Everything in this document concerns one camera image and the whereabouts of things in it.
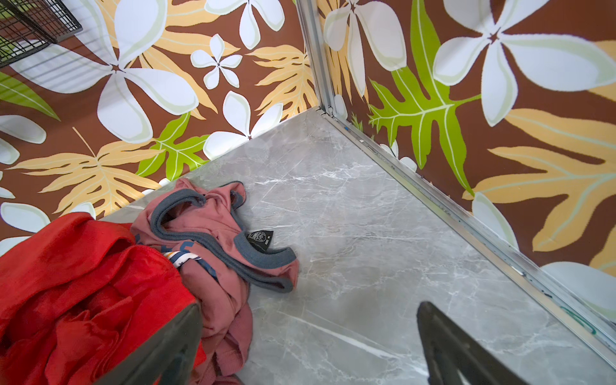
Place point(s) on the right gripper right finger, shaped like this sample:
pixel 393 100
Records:
pixel 453 356

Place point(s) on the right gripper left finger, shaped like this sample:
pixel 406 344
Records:
pixel 166 358

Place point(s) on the red cloth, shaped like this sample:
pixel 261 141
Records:
pixel 78 298

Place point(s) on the dusty rose grey-trimmed garment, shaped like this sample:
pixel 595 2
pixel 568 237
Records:
pixel 219 261

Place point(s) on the black wire basket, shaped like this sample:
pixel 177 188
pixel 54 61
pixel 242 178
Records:
pixel 29 26

